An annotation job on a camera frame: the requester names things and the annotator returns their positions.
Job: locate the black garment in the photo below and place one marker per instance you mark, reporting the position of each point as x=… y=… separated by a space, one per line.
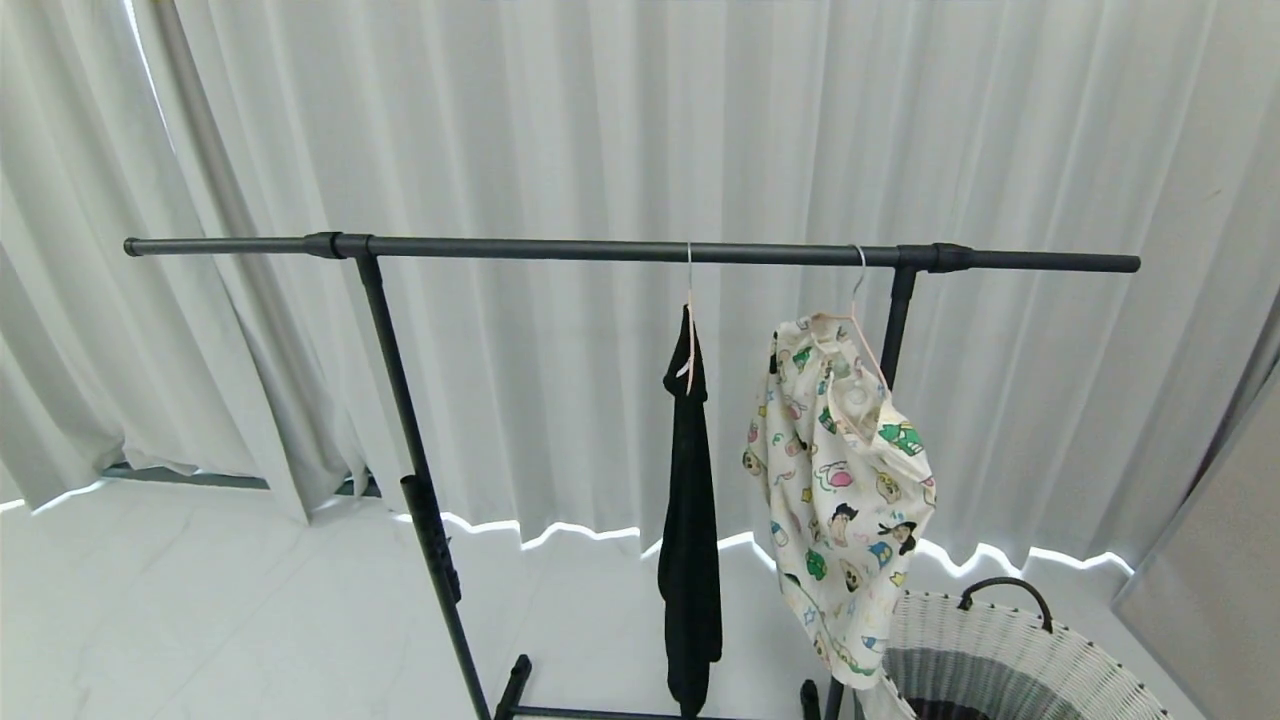
x=690 y=520

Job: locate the white curtain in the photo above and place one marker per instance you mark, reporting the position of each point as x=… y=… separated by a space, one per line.
x=550 y=120

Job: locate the black clothes rack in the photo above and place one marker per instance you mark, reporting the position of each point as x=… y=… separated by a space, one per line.
x=600 y=250

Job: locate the cream printed garment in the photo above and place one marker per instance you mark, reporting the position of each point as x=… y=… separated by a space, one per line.
x=850 y=500

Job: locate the pink clothes hanger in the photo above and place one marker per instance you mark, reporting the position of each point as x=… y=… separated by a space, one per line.
x=689 y=300
x=865 y=330

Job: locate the white laundry basket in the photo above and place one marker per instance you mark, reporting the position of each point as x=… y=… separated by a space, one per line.
x=1030 y=640

